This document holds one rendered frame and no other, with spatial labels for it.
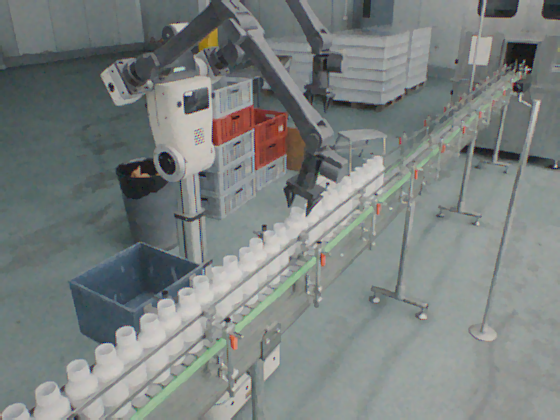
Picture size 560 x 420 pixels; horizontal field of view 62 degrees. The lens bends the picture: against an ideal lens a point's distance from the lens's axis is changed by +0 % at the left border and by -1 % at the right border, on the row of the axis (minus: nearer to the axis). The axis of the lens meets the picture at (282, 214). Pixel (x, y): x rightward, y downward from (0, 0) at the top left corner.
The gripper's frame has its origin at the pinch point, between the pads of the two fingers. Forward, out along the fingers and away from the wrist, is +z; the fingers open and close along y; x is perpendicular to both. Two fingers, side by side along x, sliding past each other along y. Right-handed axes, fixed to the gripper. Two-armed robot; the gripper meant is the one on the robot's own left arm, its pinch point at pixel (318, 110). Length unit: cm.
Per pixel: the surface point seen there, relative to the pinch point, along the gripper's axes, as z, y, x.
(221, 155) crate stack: 82, 157, -125
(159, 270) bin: 54, 35, 56
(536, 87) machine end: 50, -35, -421
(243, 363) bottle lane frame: 54, -22, 78
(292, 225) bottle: 24, -18, 48
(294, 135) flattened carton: 97, 166, -254
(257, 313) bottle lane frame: 41, -22, 71
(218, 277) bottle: 25, -18, 82
